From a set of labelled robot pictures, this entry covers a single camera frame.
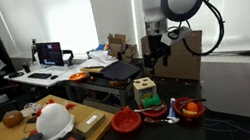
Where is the open cardboard box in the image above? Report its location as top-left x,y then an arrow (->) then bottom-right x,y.
105,30 -> 141,66

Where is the blue white toothpaste tube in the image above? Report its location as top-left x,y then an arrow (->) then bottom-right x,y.
163,96 -> 181,124

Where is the small tan cardboard box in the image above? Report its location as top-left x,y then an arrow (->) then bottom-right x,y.
71,110 -> 109,139

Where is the orange toy fruit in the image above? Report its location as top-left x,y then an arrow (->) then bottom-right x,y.
185,101 -> 199,114

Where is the dark blue bin lid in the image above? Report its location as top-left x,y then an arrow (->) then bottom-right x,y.
98,57 -> 143,85

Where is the red plastic bowl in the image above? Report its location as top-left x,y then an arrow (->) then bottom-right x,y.
171,93 -> 208,124
108,103 -> 145,137
137,97 -> 171,122

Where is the white paper pile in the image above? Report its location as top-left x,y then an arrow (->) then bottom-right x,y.
86,46 -> 119,70

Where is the orange bowl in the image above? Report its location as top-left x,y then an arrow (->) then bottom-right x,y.
67,70 -> 90,85

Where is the brown ball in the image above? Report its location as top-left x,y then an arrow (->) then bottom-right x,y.
0,108 -> 26,130

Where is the large cardboard box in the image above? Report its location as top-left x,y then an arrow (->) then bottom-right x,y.
139,26 -> 210,90

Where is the white desk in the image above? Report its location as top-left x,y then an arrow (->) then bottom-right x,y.
2,56 -> 95,97

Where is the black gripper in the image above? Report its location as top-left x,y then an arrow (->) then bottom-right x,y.
139,32 -> 176,75

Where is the black computer monitor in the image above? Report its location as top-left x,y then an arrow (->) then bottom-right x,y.
35,39 -> 66,71

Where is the green plastic toy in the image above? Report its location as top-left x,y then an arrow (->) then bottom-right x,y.
140,93 -> 163,110

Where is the black keyboard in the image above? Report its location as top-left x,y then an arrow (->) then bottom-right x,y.
26,69 -> 53,83

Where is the wooden shape sorter box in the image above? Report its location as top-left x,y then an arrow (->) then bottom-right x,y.
131,74 -> 160,107

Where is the yellow toy banana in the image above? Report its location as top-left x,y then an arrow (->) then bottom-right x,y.
182,107 -> 199,117

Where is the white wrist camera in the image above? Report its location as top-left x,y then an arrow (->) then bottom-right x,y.
158,24 -> 195,49

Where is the black cup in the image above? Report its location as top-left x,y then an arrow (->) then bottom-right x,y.
22,61 -> 32,75

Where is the white plush toy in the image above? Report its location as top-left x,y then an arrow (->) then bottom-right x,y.
23,94 -> 82,140

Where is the clear glass jar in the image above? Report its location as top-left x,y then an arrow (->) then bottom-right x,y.
18,101 -> 44,120

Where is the black computer mouse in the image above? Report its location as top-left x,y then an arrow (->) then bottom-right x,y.
49,74 -> 60,81

